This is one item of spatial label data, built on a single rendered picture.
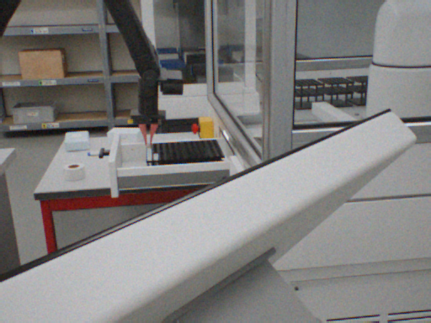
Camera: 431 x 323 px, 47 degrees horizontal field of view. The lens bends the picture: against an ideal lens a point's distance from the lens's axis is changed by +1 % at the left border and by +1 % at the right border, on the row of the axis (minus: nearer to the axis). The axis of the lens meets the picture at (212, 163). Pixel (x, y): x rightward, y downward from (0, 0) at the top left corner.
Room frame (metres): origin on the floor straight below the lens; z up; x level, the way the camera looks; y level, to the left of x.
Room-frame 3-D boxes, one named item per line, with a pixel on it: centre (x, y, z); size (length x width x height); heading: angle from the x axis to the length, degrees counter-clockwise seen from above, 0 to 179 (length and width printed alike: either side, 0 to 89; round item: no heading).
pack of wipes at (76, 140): (1.94, 0.55, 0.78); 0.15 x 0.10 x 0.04; 14
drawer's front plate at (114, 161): (1.37, 0.28, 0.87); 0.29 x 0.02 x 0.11; 7
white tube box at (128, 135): (1.98, 0.36, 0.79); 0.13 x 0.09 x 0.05; 81
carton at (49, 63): (5.13, 1.70, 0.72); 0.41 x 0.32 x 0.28; 97
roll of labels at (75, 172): (1.56, 0.47, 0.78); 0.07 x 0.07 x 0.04
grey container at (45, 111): (5.10, 1.85, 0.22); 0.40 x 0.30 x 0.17; 97
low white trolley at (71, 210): (1.78, 0.31, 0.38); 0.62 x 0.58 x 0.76; 7
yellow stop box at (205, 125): (1.73, 0.02, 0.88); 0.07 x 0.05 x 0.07; 7
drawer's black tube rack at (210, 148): (1.39, 0.08, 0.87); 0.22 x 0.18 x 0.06; 97
